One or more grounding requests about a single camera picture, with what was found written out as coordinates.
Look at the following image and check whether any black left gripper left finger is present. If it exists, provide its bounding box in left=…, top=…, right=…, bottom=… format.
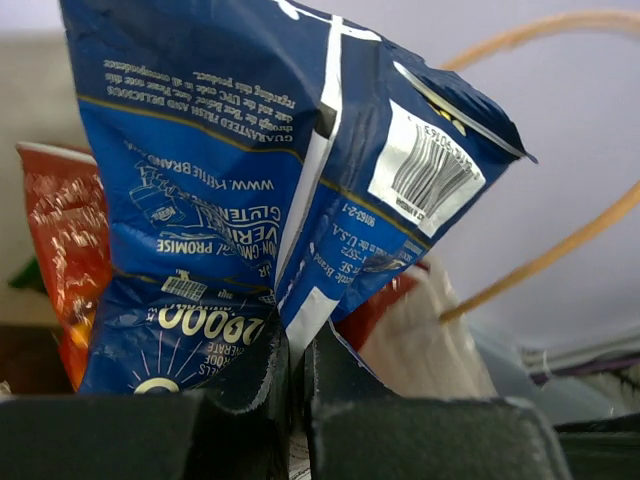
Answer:
left=1, top=322, right=289, bottom=479

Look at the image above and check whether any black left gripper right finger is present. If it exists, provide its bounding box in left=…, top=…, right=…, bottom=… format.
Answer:
left=304, top=324, right=571, bottom=480

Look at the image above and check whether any white paper bag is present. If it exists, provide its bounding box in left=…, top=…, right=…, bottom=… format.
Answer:
left=0, top=9, right=640, bottom=401

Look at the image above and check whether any blue cookie packet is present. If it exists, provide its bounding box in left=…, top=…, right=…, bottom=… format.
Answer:
left=58, top=0, right=539, bottom=396

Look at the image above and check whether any red Doritos chip bag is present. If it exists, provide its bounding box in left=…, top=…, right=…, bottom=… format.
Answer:
left=16, top=142, right=112, bottom=389

